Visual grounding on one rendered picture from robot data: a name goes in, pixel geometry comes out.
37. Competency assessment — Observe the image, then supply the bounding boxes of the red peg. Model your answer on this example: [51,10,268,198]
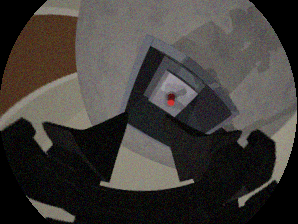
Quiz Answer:
[168,93,174,105]

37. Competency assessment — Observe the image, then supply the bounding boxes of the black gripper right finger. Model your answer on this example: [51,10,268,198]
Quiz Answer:
[164,115,242,181]

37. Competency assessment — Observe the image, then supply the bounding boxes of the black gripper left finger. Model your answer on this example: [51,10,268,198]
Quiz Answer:
[43,112,129,183]

